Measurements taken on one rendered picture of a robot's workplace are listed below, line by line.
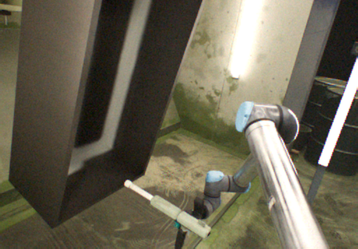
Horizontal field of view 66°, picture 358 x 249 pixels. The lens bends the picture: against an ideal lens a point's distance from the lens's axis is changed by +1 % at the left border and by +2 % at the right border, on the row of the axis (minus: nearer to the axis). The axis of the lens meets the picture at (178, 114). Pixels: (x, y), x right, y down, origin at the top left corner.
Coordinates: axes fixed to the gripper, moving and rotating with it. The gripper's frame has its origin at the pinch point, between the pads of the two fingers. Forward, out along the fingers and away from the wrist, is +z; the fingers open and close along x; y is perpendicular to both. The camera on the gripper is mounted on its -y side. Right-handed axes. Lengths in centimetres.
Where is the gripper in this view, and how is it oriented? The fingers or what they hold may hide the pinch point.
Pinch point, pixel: (182, 225)
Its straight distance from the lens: 132.2
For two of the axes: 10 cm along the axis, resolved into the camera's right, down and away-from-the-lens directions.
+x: -8.2, -3.5, 4.5
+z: -5.2, 1.0, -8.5
